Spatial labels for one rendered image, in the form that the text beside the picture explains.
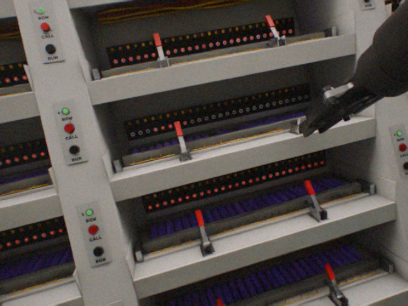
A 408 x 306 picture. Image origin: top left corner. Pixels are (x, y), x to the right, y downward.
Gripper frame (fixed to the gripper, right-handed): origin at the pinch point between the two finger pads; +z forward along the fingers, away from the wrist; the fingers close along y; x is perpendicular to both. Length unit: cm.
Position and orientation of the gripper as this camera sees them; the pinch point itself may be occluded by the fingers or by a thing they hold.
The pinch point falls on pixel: (319, 122)
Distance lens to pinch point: 55.0
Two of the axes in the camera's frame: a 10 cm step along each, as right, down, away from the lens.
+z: -0.7, 2.8, 9.6
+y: 9.6, -2.3, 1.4
